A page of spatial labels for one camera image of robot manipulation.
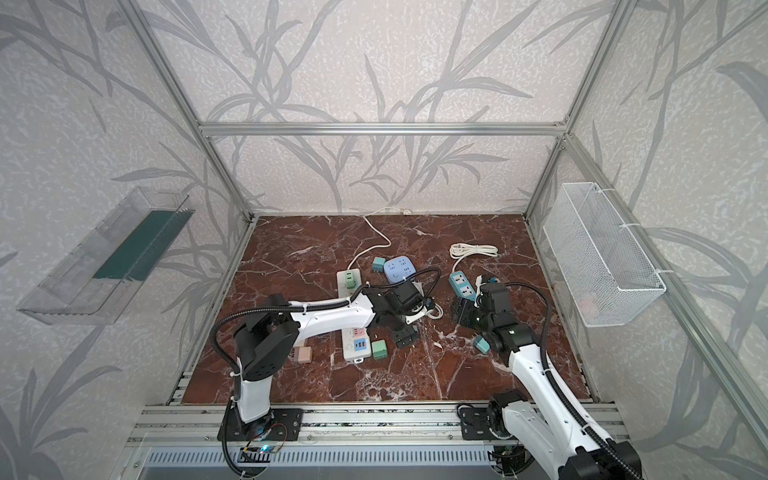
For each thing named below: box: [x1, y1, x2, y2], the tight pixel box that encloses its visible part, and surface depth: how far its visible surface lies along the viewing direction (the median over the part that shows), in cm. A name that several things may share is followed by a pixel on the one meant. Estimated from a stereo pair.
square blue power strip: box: [383, 256, 416, 284], surface depth 104 cm
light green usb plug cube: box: [371, 339, 388, 360], surface depth 86 cm
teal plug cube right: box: [473, 335, 491, 354], surface depth 87 cm
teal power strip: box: [449, 270, 476, 301], surface depth 100 cm
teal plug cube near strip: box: [372, 256, 386, 273], surface depth 105 cm
